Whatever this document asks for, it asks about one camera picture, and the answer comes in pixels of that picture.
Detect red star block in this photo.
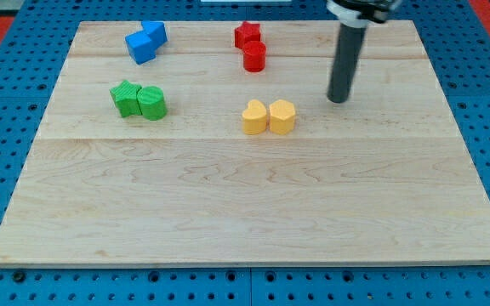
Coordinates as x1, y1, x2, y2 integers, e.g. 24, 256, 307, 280
234, 21, 261, 49

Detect green star block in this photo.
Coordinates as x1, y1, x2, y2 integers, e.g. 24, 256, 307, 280
110, 80, 142, 117

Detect yellow heart block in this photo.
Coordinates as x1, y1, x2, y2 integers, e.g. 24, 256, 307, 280
242, 99, 267, 135

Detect yellow hexagon block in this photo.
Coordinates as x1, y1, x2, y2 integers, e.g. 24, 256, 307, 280
270, 99, 296, 135

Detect light wooden board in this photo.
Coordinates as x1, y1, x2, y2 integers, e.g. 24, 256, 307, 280
0, 20, 490, 269

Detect red cylinder block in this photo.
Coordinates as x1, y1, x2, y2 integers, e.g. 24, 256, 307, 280
242, 41, 266, 72

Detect green cylinder block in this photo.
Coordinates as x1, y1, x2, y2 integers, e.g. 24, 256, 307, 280
137, 86, 168, 121

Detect blue cube block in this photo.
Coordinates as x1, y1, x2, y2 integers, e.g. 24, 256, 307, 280
125, 31, 156, 65

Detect blue angular block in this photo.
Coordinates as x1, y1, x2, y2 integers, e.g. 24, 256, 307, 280
141, 20, 168, 48

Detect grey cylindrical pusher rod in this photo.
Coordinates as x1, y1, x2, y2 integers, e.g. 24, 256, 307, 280
327, 24, 366, 104

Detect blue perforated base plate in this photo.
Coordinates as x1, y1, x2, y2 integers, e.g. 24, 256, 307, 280
0, 0, 490, 305

